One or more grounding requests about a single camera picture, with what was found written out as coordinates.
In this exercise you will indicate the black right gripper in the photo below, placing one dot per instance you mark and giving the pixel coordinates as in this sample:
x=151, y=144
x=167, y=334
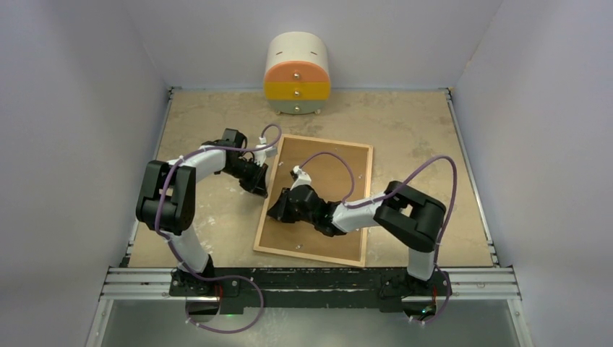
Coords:
x=280, y=211

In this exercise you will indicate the aluminium extrusion rail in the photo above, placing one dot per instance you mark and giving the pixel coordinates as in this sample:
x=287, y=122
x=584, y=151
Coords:
x=476, y=283

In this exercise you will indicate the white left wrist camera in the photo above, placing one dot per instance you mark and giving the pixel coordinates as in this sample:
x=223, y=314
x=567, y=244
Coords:
x=263, y=151

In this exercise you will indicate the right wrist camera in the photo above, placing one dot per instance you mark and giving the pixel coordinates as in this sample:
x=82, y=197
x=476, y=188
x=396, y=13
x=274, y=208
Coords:
x=300, y=177

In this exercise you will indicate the brown hardboard backing board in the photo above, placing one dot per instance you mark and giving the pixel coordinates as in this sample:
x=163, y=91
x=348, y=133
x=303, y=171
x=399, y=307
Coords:
x=330, y=191

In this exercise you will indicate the wooden picture frame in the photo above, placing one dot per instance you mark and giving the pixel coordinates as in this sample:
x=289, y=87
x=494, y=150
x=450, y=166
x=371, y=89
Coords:
x=364, y=206

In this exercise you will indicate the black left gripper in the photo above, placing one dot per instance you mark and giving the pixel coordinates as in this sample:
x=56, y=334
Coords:
x=257, y=183

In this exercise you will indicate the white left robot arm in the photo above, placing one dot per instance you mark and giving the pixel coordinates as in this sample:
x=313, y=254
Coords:
x=167, y=198

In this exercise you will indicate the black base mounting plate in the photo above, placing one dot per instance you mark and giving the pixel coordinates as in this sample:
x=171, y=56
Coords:
x=388, y=289

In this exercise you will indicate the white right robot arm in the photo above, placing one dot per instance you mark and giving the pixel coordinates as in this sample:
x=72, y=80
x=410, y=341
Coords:
x=411, y=216

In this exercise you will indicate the round three-drawer mini cabinet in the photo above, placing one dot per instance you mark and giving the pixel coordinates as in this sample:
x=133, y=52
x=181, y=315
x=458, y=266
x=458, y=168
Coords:
x=297, y=78

